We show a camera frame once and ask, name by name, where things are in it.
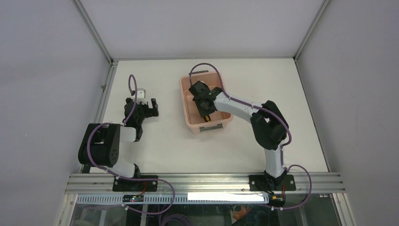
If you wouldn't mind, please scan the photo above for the white slotted cable duct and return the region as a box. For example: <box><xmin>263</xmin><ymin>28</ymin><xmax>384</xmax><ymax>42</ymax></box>
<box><xmin>77</xmin><ymin>192</ymin><xmax>269</xmax><ymax>205</ymax></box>

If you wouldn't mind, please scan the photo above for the pink plastic bin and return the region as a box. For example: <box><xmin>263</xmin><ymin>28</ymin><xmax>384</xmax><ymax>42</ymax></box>
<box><xmin>179</xmin><ymin>71</ymin><xmax>233</xmax><ymax>134</ymax></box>

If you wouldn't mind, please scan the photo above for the aluminium frame post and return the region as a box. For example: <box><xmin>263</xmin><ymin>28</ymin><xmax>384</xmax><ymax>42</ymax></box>
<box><xmin>293</xmin><ymin>0</ymin><xmax>331</xmax><ymax>62</ymax></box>
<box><xmin>72</xmin><ymin>0</ymin><xmax>113</xmax><ymax>64</ymax></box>

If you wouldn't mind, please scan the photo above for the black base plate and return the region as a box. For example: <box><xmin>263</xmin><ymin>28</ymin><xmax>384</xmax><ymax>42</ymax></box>
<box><xmin>248</xmin><ymin>174</ymin><xmax>296</xmax><ymax>192</ymax></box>
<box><xmin>112</xmin><ymin>175</ymin><xmax>158</xmax><ymax>193</ymax></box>

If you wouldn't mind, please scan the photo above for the aluminium front rail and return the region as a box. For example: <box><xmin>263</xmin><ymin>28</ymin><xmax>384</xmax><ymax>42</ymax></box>
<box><xmin>65</xmin><ymin>172</ymin><xmax>346</xmax><ymax>194</ymax></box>

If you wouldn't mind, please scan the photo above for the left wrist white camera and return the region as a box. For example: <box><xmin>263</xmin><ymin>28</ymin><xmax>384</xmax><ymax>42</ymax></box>
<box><xmin>135</xmin><ymin>89</ymin><xmax>148</xmax><ymax>105</ymax></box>

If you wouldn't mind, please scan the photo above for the left aluminium frame post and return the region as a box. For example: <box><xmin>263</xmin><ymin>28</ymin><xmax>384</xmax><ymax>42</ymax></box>
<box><xmin>72</xmin><ymin>0</ymin><xmax>113</xmax><ymax>64</ymax></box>

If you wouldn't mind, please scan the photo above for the yellow black screwdriver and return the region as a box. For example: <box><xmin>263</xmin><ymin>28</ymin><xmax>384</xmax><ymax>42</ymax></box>
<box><xmin>204</xmin><ymin>115</ymin><xmax>211</xmax><ymax>122</ymax></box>

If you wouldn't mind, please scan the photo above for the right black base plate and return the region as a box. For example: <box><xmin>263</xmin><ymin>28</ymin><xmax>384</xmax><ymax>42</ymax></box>
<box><xmin>248</xmin><ymin>174</ymin><xmax>296</xmax><ymax>192</ymax></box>

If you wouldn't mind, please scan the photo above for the orange object below table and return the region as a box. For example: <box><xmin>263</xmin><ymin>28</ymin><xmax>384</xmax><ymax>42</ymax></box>
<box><xmin>231</xmin><ymin>204</ymin><xmax>252</xmax><ymax>221</ymax></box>

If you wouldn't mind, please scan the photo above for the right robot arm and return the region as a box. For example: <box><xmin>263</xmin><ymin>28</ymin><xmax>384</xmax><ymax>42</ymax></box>
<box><xmin>189</xmin><ymin>81</ymin><xmax>289</xmax><ymax>191</ymax></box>

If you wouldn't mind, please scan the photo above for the right aluminium frame post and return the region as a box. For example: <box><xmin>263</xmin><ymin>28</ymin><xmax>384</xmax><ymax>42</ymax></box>
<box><xmin>293</xmin><ymin>0</ymin><xmax>331</xmax><ymax>62</ymax></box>

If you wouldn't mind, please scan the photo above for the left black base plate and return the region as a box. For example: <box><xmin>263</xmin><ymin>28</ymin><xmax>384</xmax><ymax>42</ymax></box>
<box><xmin>112</xmin><ymin>175</ymin><xmax>158</xmax><ymax>193</ymax></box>

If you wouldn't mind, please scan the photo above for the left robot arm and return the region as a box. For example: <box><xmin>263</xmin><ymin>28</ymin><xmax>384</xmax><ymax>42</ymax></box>
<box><xmin>78</xmin><ymin>98</ymin><xmax>159</xmax><ymax>191</ymax></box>

